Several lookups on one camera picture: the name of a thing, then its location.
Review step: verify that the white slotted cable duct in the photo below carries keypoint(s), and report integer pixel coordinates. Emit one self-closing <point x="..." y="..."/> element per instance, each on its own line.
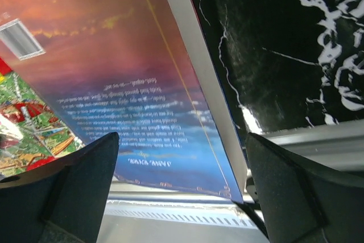
<point x="226" y="215"/>

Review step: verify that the red 13-Storey Treehouse book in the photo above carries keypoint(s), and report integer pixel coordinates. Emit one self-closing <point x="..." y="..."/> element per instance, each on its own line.
<point x="31" y="134"/>

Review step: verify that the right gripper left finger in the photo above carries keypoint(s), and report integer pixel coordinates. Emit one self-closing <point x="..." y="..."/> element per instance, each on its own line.
<point x="63" y="200"/>

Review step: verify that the blue orange Jane Eyre book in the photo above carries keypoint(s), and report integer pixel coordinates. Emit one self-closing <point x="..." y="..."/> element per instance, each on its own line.
<point x="121" y="66"/>

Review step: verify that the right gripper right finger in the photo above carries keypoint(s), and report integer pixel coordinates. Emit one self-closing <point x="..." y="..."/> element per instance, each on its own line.
<point x="302" y="200"/>

